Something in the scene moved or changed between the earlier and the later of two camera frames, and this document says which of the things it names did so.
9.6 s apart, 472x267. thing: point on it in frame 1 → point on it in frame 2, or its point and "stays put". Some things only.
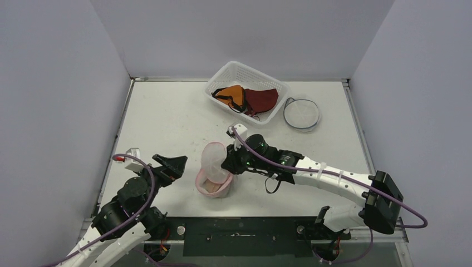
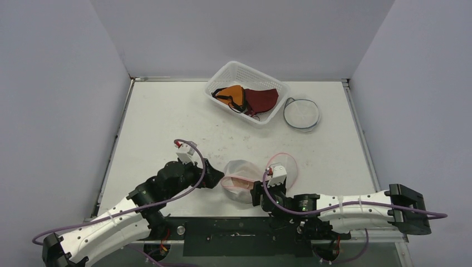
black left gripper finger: x=173 y=167 → x=211 y=176
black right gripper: x=233 y=162 → x=259 y=193
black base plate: x=245 y=236 stays put
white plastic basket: x=235 y=73 stays put
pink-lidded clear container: x=213 y=181 → x=240 y=175
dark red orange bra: x=240 y=99 stays put
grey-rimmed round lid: x=301 y=114 stays put
